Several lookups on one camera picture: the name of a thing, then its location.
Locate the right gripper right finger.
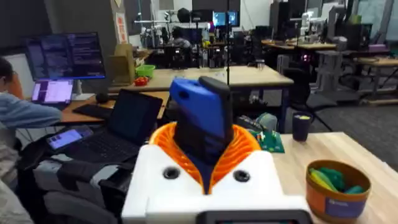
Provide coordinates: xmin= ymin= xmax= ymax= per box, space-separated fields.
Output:
xmin=206 ymin=124 xmax=285 ymax=202

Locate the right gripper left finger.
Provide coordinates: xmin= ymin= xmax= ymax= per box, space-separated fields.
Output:
xmin=121 ymin=122 xmax=206 ymax=224

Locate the blue electric screwdriver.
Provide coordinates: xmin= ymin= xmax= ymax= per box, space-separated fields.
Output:
xmin=169 ymin=76 xmax=234 ymax=195

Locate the green board with blocks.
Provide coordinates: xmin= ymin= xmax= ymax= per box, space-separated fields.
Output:
xmin=248 ymin=129 xmax=285 ymax=154

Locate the black open laptop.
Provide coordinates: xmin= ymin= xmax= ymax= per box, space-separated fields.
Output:
xmin=67 ymin=89 xmax=164 ymax=164

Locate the grey round pouch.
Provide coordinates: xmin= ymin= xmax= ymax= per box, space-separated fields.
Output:
xmin=254 ymin=112 xmax=278 ymax=132

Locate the dark cup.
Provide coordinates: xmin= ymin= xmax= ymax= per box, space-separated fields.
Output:
xmin=291 ymin=111 xmax=313 ymax=142

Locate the black grey backpack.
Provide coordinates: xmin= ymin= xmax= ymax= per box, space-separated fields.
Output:
xmin=17 ymin=136 xmax=139 ymax=224

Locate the black keyboard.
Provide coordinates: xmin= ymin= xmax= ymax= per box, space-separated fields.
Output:
xmin=72 ymin=103 xmax=114 ymax=121

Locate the brown tub with toys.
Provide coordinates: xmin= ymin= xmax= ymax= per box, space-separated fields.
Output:
xmin=305 ymin=159 xmax=372 ymax=223

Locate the black smartphone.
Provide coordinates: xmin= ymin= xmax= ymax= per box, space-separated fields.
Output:
xmin=46 ymin=126 xmax=94 ymax=151

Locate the wooden desk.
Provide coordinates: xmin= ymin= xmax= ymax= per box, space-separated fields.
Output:
xmin=60 ymin=90 xmax=170 ymax=125

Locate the black office chair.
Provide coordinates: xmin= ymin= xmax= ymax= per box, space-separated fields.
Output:
xmin=282 ymin=67 xmax=334 ymax=132

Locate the green plastic bowl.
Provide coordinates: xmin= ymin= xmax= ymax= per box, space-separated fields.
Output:
xmin=135 ymin=64 xmax=156 ymax=78

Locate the wooden worktable with dark legs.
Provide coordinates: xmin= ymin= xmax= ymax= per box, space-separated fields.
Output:
xmin=108 ymin=65 xmax=295 ymax=134

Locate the brown cardboard box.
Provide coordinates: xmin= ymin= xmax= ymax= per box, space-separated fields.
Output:
xmin=108 ymin=43 xmax=136 ymax=86

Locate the small laptop with bright screen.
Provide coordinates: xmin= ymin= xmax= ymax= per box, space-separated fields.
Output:
xmin=30 ymin=79 xmax=75 ymax=105

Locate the person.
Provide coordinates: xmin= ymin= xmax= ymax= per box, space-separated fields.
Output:
xmin=169 ymin=26 xmax=193 ymax=51
xmin=0 ymin=57 xmax=63 ymax=224

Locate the large computer monitor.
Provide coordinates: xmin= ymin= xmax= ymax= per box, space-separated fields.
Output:
xmin=24 ymin=32 xmax=106 ymax=81

